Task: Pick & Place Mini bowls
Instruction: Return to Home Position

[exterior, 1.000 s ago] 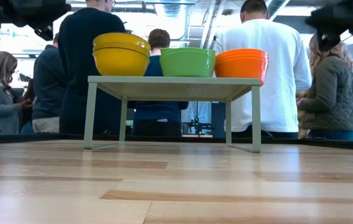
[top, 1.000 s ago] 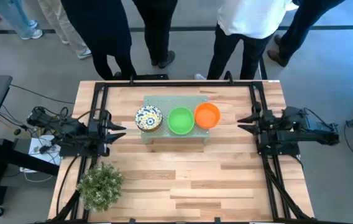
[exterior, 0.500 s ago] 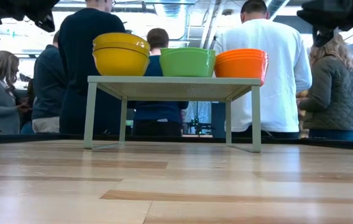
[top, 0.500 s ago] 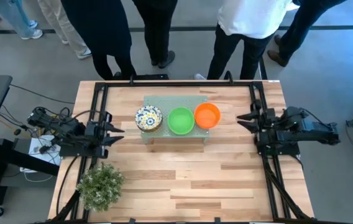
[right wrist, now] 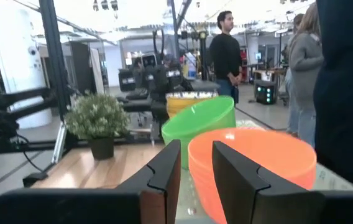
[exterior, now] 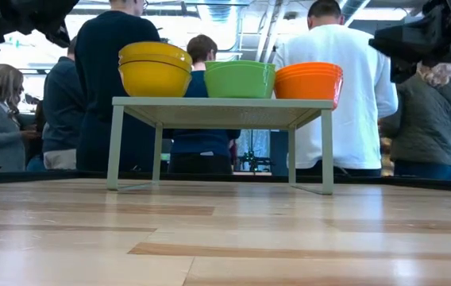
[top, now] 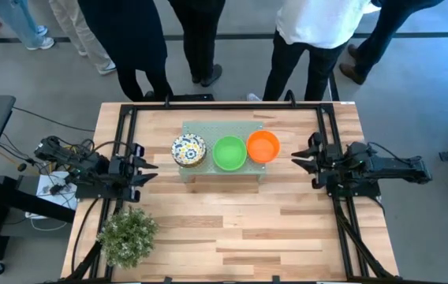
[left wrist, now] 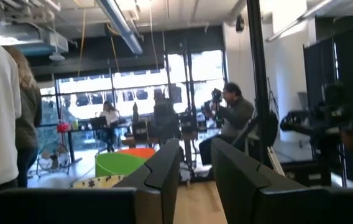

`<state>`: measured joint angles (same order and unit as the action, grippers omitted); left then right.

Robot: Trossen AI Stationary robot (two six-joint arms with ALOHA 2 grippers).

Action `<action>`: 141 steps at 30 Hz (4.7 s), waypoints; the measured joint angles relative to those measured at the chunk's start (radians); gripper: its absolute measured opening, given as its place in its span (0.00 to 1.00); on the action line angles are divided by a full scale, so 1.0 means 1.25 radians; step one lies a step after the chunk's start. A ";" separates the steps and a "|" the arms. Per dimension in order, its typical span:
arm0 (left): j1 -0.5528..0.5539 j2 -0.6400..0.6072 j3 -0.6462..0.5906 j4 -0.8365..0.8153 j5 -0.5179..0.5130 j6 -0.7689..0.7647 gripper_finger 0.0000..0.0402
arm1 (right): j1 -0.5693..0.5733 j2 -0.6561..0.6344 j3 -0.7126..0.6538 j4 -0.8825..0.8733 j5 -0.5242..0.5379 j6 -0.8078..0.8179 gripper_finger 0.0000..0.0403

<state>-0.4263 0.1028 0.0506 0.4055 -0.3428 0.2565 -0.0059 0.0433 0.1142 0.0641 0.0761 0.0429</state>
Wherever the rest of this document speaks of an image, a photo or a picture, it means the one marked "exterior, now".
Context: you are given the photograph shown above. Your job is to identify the black tripod device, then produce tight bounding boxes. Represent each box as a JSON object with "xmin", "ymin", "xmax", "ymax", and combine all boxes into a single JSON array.
[{"xmin": 237, "ymin": 150, "xmax": 273, "ymax": 175}]

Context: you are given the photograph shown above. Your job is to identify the green plastic bowl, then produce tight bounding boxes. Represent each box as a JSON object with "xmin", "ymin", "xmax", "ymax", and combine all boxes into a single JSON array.
[
  {"xmin": 203, "ymin": 65, "xmax": 277, "ymax": 99},
  {"xmin": 204, "ymin": 62, "xmax": 277, "ymax": 71},
  {"xmin": 205, "ymin": 60, "xmax": 276, "ymax": 67}
]

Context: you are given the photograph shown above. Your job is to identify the pale green perforated metal shelf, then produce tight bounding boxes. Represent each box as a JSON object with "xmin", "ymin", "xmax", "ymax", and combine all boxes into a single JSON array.
[{"xmin": 106, "ymin": 96, "xmax": 334, "ymax": 195}]

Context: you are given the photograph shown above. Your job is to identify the black aluminium table frame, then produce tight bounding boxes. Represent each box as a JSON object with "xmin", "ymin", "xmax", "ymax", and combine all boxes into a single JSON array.
[{"xmin": 0, "ymin": 169, "xmax": 451, "ymax": 195}]

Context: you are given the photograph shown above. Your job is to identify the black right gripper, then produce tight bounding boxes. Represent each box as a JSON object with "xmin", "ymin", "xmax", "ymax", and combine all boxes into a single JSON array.
[{"xmin": 369, "ymin": 0, "xmax": 451, "ymax": 67}]

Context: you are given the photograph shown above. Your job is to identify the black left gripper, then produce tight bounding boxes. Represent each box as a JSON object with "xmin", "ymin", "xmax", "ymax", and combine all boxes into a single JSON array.
[{"xmin": 0, "ymin": 0, "xmax": 79, "ymax": 48}]

